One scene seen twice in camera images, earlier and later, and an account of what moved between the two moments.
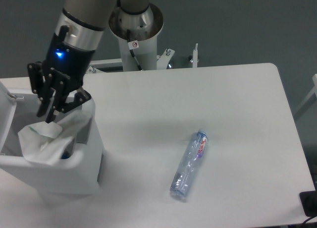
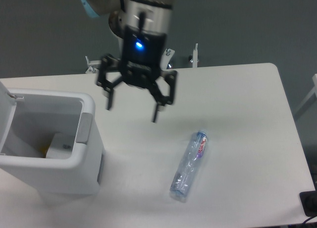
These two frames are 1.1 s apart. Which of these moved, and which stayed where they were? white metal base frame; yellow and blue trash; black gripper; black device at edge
Moved: yellow and blue trash; black gripper
Stayed: black device at edge; white metal base frame
